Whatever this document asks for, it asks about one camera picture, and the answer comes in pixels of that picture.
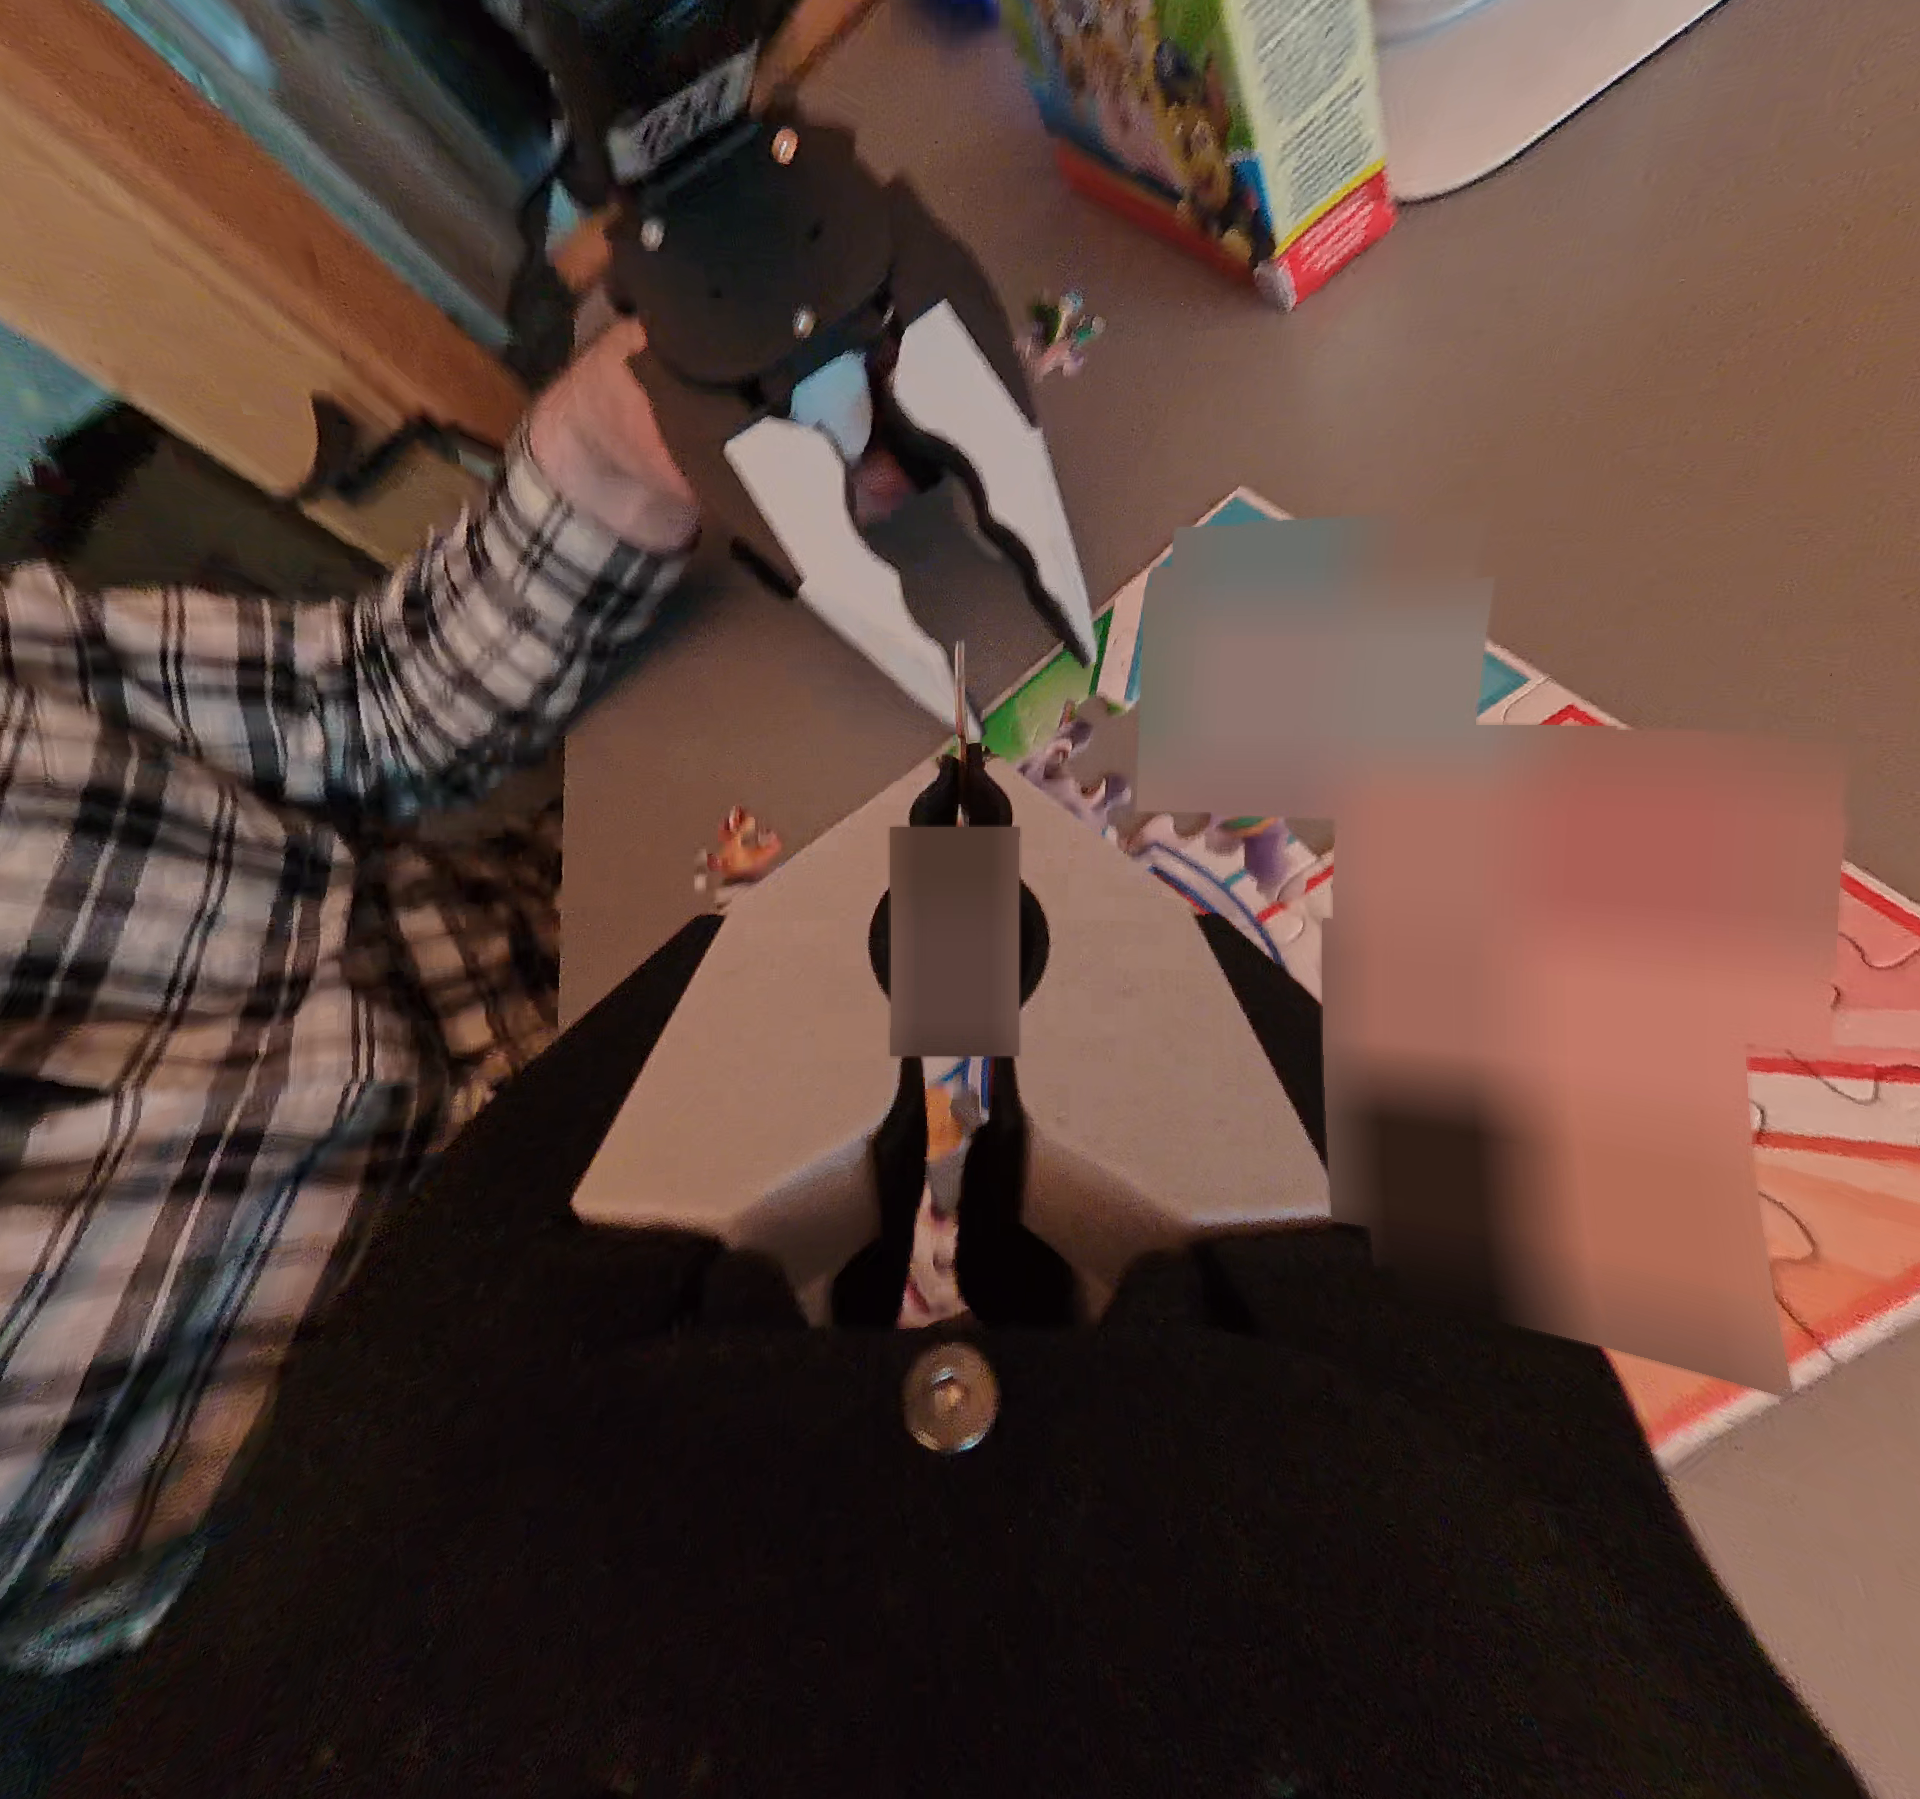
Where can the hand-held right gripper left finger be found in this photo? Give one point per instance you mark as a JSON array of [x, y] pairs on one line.
[[720, 1078]]

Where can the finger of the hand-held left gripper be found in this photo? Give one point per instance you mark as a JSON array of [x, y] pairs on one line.
[[816, 523], [974, 420]]

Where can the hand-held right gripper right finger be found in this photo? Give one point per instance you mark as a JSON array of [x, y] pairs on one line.
[[1171, 1078]]

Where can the cartoon jigsaw puzzle piece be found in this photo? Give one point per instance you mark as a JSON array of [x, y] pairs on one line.
[[961, 705]]

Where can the orange dog face puzzle piece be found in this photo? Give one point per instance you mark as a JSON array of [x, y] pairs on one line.
[[740, 846]]

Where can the assembled cartoon jigsaw puzzle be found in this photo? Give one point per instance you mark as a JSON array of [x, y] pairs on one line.
[[1852, 1227]]

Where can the person's left forearm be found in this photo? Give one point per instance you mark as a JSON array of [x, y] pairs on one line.
[[300, 674]]

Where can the brown desk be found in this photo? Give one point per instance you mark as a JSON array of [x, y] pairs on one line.
[[1351, 373]]

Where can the white desk pad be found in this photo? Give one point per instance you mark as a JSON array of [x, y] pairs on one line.
[[1501, 103]]

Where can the person's left hand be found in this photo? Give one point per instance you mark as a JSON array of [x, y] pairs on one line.
[[616, 435]]

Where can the cartoon puzzle carton box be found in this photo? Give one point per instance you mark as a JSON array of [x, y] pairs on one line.
[[1185, 73]]

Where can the person's torso plaid shirt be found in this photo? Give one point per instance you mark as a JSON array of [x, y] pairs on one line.
[[150, 1078]]

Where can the wooden table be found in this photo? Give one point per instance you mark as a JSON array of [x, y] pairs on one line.
[[150, 253]]

